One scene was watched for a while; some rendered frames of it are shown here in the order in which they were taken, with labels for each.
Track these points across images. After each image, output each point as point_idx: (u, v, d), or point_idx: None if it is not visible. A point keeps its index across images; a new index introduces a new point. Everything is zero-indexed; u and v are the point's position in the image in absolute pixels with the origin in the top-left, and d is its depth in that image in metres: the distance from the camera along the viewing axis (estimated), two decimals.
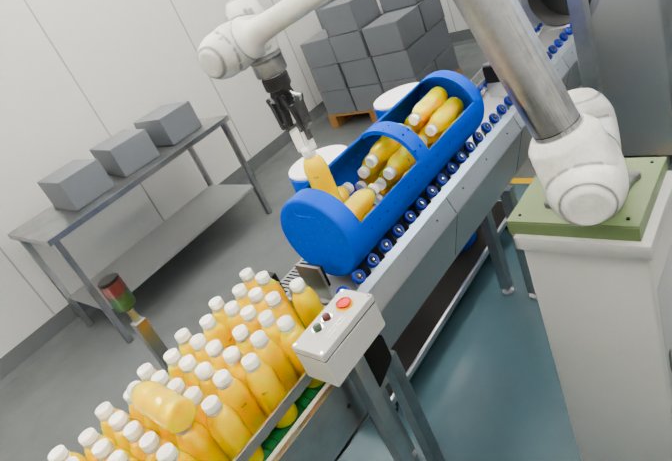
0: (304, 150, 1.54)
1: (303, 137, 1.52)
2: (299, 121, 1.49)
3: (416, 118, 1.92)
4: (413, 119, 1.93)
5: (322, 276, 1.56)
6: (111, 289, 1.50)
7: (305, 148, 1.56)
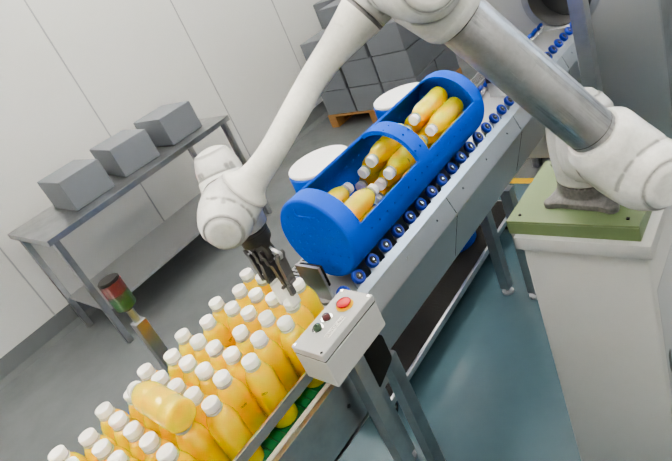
0: (287, 305, 1.35)
1: (285, 293, 1.33)
2: (280, 278, 1.30)
3: (416, 118, 1.92)
4: (413, 119, 1.93)
5: (322, 276, 1.56)
6: (111, 289, 1.50)
7: (288, 301, 1.37)
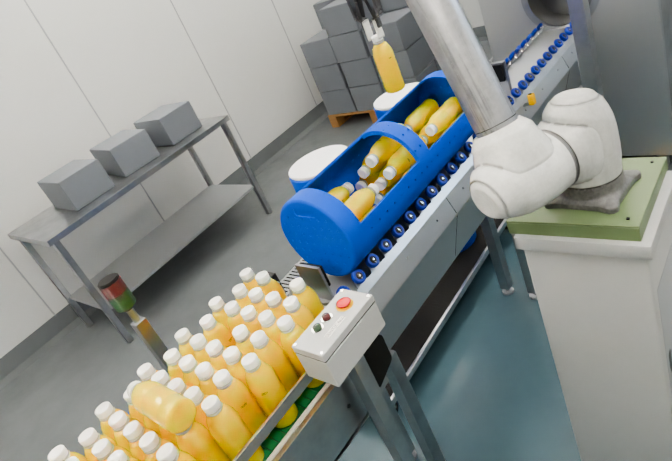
0: (287, 305, 1.36)
1: (374, 25, 1.81)
2: (372, 10, 1.79)
3: None
4: (377, 34, 1.86)
5: (322, 276, 1.56)
6: (111, 289, 1.50)
7: (288, 301, 1.37)
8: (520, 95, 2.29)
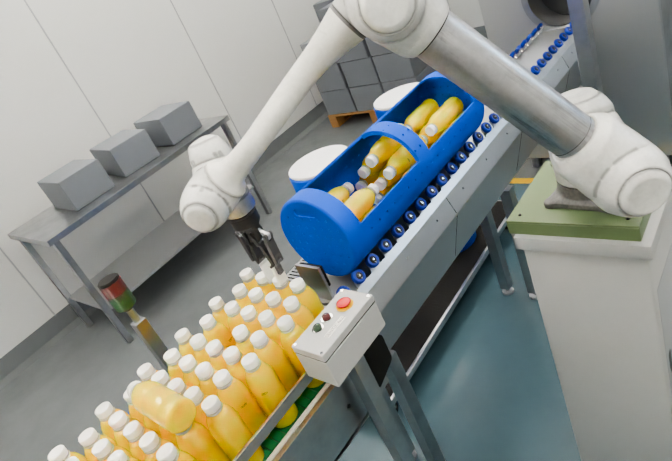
0: (287, 305, 1.36)
1: (273, 272, 1.44)
2: (269, 258, 1.41)
3: None
4: None
5: (322, 276, 1.56)
6: (111, 289, 1.50)
7: (288, 301, 1.37)
8: None
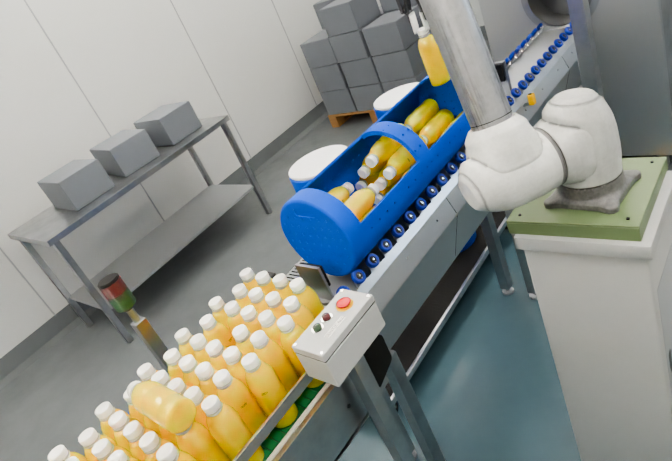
0: (287, 305, 1.36)
1: (422, 17, 1.82)
2: (420, 2, 1.79)
3: (284, 277, 1.47)
4: (280, 276, 1.48)
5: (322, 276, 1.56)
6: (111, 289, 1.50)
7: (288, 301, 1.37)
8: (520, 95, 2.29)
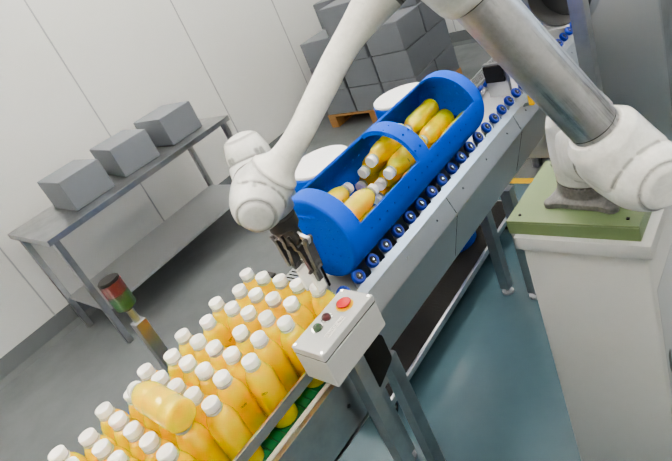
0: (287, 305, 1.36)
1: (312, 279, 1.34)
2: (308, 263, 1.31)
3: (284, 277, 1.47)
4: (280, 276, 1.48)
5: (322, 276, 1.56)
6: (111, 289, 1.50)
7: (288, 301, 1.37)
8: (520, 95, 2.29)
